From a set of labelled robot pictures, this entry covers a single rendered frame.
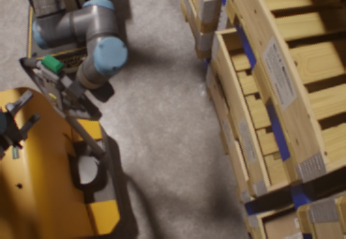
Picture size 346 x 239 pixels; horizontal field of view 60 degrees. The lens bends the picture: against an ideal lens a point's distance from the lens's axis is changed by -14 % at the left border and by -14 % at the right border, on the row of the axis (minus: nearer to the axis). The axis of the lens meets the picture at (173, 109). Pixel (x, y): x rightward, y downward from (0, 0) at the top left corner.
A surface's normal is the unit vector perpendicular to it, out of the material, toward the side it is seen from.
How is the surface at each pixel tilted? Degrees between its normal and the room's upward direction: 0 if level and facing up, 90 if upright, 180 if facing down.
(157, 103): 0
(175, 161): 0
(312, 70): 0
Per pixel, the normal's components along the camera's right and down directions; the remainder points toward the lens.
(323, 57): 0.00, -0.34
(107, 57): 0.56, -0.13
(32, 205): 0.23, -0.38
